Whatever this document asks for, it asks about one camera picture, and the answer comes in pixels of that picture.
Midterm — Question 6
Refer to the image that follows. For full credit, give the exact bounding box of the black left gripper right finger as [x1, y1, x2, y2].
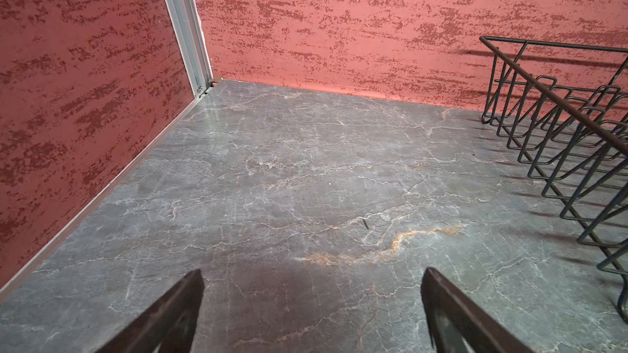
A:
[420, 267, 531, 352]

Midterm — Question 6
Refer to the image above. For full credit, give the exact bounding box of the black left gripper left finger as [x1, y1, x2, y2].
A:
[98, 269, 204, 352]

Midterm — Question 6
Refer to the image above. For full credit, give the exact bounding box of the black wire dish rack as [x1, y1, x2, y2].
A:
[479, 35, 628, 324]

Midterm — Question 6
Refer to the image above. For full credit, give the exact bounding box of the left aluminium corner post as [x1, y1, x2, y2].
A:
[165, 0, 214, 98]

